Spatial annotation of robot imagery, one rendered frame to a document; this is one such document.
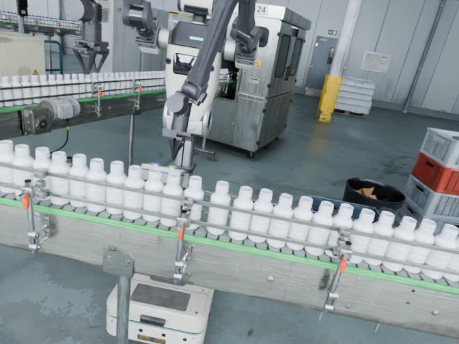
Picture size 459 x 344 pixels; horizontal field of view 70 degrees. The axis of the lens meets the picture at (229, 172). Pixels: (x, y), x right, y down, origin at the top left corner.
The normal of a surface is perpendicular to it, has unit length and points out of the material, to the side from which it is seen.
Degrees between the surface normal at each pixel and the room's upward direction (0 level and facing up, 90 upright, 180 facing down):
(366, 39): 90
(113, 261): 90
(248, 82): 90
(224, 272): 90
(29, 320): 0
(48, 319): 0
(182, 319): 31
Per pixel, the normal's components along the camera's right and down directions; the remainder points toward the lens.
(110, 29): -0.42, 0.28
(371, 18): -0.11, 0.36
